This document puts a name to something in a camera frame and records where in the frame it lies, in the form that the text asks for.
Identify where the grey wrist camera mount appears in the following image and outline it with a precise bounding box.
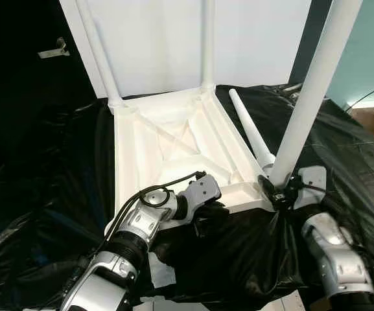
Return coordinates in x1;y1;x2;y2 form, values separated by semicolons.
294;166;327;209
183;175;222;221

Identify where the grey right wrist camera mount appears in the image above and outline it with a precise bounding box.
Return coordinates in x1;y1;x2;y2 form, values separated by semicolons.
294;166;327;209

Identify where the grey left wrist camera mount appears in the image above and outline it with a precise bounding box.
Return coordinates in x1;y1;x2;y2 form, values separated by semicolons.
183;175;222;221

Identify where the white plastic table top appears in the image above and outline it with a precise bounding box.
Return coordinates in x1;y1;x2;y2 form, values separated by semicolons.
104;87;275;237

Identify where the thin black wall cable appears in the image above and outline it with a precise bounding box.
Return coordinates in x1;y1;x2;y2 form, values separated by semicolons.
345;81;374;111

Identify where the white plastic table leg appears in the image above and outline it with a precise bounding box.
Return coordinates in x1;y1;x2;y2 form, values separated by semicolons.
229;89;277;168
76;0;126;108
266;0;364;187
202;0;216;91

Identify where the black plastic cover sheet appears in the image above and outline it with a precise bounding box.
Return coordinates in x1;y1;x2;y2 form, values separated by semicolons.
0;83;374;305

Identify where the black vertical wall strip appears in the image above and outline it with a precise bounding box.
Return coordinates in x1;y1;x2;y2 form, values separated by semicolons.
290;0;333;85

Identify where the black door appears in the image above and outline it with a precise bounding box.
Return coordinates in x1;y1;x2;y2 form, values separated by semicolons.
0;0;100;176

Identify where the silver door handle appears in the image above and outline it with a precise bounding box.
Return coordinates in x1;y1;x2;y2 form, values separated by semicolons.
38;38;71;59

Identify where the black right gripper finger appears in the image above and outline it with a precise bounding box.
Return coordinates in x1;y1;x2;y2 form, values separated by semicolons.
257;175;279;202

